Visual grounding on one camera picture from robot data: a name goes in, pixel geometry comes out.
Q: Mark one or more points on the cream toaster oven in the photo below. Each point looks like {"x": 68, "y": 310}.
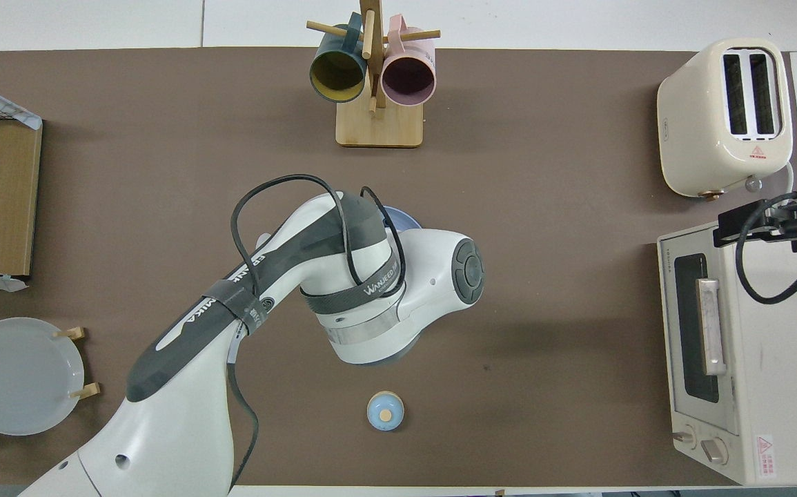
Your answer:
{"x": 784, "y": 359}

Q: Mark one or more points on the teal mug yellow inside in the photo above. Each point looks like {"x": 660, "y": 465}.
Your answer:
{"x": 337, "y": 72}

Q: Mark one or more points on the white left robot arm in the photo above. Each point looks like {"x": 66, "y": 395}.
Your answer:
{"x": 184, "y": 414}

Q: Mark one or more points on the pink mug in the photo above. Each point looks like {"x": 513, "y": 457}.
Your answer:
{"x": 408, "y": 79}

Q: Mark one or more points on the small blue call bell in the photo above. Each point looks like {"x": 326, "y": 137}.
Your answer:
{"x": 386, "y": 411}

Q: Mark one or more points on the wooden plate rack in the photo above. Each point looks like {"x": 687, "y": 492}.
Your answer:
{"x": 87, "y": 391}

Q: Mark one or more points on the wooden mug tree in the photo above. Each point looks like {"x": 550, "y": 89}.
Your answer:
{"x": 379, "y": 128}

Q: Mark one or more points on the pale grey plate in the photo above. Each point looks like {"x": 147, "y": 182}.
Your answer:
{"x": 18, "y": 376}

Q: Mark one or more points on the blue round plate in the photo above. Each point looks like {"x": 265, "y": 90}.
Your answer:
{"x": 405, "y": 219}

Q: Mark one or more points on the brown table mat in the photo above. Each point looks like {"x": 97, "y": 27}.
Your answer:
{"x": 543, "y": 124}

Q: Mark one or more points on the cream two-slot toaster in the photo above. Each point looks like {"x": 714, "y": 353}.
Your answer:
{"x": 695, "y": 124}

